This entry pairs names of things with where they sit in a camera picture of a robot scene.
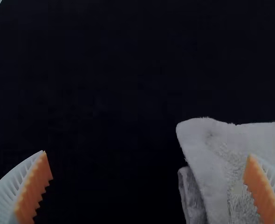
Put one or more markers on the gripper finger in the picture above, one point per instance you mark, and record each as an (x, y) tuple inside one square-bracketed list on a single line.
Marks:
[(23, 186), (265, 189)]

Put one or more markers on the pale towel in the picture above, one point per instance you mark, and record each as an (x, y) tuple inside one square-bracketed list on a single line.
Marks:
[(216, 158)]

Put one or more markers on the black mat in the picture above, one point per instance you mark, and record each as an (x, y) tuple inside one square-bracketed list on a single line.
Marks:
[(105, 81)]

